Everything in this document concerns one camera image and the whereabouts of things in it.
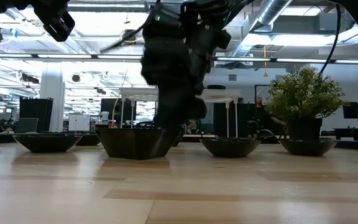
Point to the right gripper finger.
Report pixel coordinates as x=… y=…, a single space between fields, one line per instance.
x=171 y=112
x=197 y=109

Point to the black square wavy mini plate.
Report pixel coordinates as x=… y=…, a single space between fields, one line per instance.
x=135 y=144

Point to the black monitor on arm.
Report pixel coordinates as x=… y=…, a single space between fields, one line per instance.
x=351 y=110

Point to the long ceiling light strip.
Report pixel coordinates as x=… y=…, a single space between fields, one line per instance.
x=64 y=56

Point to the black monitor screen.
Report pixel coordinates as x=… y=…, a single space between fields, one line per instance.
x=110 y=109

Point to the person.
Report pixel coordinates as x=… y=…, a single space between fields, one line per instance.
x=259 y=101

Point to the white cabinet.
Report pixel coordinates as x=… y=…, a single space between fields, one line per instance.
x=79 y=123

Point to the black cabinet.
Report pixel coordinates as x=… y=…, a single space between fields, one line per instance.
x=36 y=109

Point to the green potted plant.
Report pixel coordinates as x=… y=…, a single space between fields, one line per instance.
x=303 y=93

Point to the black workbench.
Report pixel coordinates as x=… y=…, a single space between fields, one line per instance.
x=353 y=130

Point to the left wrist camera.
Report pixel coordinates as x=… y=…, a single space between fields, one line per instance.
x=59 y=26

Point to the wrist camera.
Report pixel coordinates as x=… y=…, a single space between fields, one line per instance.
x=219 y=39
x=59 y=26

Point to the black ceiling camera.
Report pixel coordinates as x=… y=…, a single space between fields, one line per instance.
x=129 y=35

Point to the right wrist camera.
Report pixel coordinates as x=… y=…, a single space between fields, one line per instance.
x=219 y=39

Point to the silver ventilation duct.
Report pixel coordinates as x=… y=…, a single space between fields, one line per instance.
x=272 y=11

